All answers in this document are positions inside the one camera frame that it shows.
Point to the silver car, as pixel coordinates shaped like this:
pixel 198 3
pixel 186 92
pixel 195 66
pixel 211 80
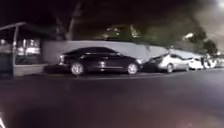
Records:
pixel 171 62

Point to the tree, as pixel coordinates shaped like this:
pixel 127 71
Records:
pixel 71 23

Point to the black car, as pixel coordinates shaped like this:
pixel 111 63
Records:
pixel 100 60

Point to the shelter with lit windows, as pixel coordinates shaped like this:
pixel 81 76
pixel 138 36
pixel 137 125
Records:
pixel 26 50

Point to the pale concrete wall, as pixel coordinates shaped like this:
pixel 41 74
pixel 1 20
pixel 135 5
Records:
pixel 133 49

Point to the dark asphalt road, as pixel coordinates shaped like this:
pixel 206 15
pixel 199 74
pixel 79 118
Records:
pixel 133 100

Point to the white car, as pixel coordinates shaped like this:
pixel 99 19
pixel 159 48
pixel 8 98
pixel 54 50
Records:
pixel 196 63

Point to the building behind wall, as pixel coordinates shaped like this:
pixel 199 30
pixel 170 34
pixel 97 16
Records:
pixel 120 33

